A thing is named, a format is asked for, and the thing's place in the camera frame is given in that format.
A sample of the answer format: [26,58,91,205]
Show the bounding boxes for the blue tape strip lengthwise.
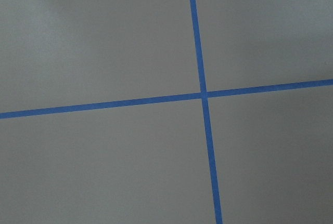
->
[189,0,223,224]

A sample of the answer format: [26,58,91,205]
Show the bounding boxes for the blue tape strip crosswise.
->
[1,79,332,119]

